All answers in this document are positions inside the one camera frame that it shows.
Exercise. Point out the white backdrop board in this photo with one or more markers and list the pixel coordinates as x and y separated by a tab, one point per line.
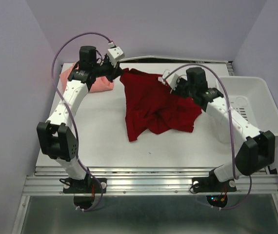
160	59

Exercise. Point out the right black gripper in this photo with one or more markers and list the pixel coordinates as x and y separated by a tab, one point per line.
176	91

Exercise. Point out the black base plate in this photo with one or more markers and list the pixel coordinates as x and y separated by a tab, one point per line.
89	186
212	185

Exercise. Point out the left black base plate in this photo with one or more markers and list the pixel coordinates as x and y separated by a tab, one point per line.
89	186

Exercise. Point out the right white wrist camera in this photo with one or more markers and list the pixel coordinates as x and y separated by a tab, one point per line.
169	79

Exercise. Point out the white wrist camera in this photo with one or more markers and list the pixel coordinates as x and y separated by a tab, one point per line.
169	79
115	55

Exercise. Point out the white plastic bin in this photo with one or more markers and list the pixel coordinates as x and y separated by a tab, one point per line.
252	99

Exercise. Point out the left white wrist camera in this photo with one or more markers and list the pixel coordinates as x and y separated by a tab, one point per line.
115	55

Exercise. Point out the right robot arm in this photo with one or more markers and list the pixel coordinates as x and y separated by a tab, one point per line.
252	149

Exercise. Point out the pink pleated skirt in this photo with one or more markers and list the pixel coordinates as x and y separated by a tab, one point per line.
101	84

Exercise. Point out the aluminium rail frame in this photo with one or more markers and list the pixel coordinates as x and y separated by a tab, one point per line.
148	180

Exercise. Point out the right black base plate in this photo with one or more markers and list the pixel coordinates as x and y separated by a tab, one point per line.
212	185

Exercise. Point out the red skirt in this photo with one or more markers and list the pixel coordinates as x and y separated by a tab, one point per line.
151	106

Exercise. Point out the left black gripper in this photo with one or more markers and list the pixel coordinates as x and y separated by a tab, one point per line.
114	72

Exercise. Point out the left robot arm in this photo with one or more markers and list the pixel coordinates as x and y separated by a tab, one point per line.
56	138

